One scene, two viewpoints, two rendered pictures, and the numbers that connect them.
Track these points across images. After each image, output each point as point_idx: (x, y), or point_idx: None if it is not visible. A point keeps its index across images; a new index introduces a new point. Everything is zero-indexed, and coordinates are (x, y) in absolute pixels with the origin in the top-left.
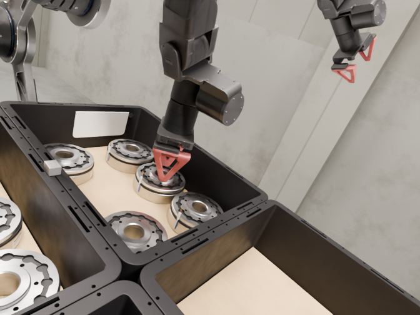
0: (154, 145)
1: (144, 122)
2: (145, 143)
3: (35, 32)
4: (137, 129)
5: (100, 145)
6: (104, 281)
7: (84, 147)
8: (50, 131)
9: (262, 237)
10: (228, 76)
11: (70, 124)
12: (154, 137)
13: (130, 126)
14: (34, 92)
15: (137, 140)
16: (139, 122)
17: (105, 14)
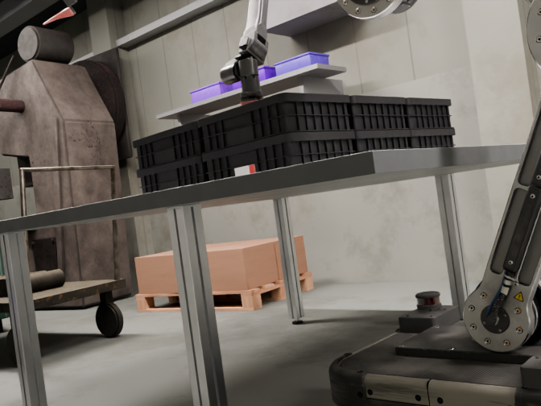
0: None
1: (277, 105)
2: (274, 123)
3: (528, 14)
4: (282, 113)
5: (308, 128)
6: None
7: (318, 129)
8: (332, 113)
9: (196, 144)
10: (232, 60)
11: (324, 109)
12: (266, 114)
13: (289, 111)
14: (529, 133)
15: (282, 124)
16: (282, 107)
17: (339, 4)
